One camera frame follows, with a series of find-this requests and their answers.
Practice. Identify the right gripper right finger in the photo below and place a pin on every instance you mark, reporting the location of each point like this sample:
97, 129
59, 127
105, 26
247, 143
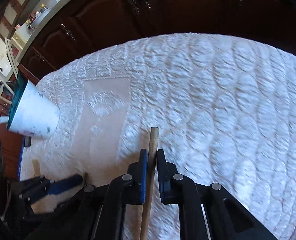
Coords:
206, 212

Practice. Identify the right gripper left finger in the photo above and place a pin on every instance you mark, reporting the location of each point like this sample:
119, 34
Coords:
98, 212

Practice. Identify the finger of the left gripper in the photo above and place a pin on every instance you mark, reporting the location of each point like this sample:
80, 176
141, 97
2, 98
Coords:
58, 187

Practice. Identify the brown lower kitchen cabinets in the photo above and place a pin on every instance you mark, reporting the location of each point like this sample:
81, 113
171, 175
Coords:
76, 28

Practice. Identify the black smartphone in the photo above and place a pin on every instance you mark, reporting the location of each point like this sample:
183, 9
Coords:
27, 141

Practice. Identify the floral white utensil holder cup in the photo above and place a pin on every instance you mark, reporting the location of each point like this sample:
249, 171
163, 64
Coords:
31, 113

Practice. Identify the white quilted tablecloth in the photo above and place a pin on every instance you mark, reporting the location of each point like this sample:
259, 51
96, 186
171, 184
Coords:
225, 108

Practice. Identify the cream microwave oven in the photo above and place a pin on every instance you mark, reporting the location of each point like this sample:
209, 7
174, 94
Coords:
18, 41

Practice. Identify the white bowl on counter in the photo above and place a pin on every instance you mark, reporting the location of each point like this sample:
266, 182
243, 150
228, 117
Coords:
40, 18

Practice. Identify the upper wall cabinets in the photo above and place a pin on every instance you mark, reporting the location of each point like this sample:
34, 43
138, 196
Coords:
9, 16

